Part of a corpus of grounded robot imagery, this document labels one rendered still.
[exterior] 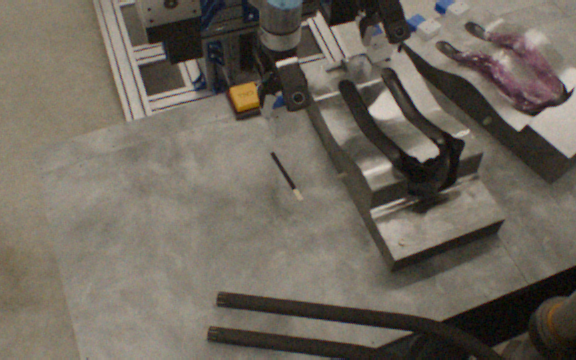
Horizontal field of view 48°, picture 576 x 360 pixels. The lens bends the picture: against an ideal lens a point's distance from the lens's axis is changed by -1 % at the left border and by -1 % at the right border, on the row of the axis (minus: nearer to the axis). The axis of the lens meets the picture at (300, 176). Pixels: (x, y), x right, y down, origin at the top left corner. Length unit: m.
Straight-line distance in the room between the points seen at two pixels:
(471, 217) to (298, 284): 0.38
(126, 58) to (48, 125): 0.42
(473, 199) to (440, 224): 0.10
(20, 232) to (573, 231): 1.76
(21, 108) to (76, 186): 1.28
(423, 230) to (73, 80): 1.80
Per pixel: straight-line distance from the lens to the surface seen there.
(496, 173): 1.55
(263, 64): 1.27
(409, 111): 1.50
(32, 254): 2.39
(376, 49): 1.51
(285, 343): 1.24
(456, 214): 1.40
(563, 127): 1.54
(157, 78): 2.44
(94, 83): 2.76
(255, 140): 1.51
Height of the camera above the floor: 2.03
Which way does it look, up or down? 57 degrees down
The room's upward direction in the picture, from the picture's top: 4 degrees clockwise
